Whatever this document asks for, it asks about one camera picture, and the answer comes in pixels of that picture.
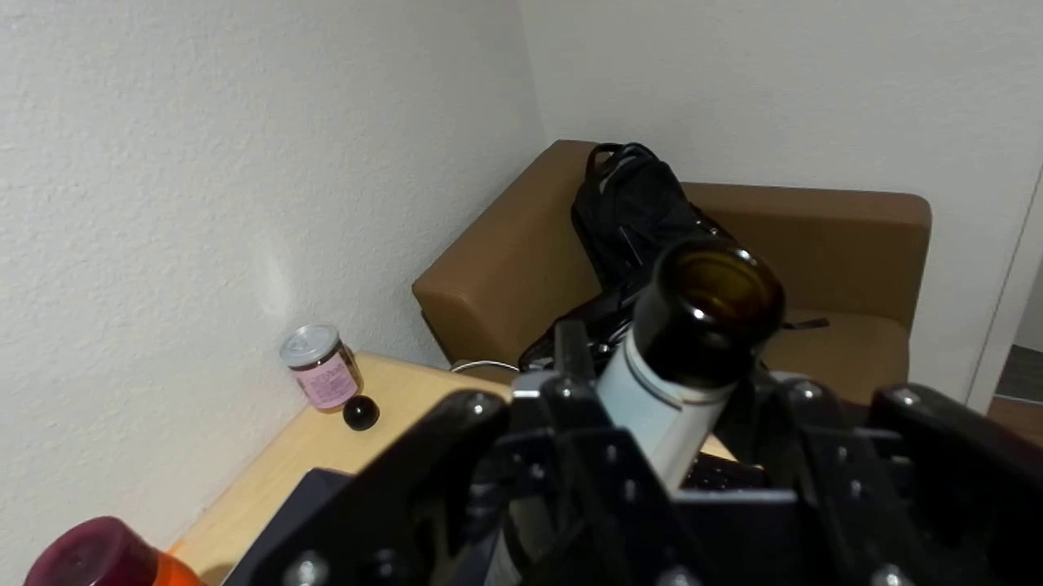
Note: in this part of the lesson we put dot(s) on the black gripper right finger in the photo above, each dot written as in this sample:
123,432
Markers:
948,489

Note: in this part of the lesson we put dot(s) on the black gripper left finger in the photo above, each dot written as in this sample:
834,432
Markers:
436,489

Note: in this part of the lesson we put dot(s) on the brown glass bottle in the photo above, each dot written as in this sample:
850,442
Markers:
697,325

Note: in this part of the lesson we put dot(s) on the orange detergent bottle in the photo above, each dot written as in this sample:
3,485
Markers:
100,558

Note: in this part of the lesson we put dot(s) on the small black ball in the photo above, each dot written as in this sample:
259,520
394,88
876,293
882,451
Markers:
359,411

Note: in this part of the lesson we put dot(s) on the pink jar with lid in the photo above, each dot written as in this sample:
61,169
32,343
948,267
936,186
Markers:
320,374

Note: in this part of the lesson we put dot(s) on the brown armchair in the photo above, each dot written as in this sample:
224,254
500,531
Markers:
500,270

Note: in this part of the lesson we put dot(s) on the black backpack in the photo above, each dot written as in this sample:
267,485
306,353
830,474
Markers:
629,216

